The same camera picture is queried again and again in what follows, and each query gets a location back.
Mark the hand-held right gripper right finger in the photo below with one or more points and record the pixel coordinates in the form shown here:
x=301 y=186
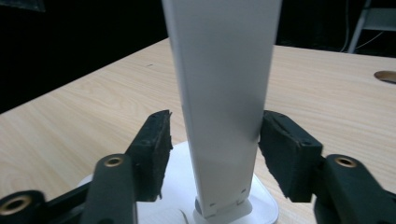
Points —
x=289 y=155

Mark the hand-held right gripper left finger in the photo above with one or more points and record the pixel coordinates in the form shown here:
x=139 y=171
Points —
x=149 y=155

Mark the white desk lamp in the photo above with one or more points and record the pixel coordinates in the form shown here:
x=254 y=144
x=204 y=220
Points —
x=224 y=77

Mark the dark round table grommet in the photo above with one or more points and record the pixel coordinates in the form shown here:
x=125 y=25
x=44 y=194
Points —
x=387 y=76

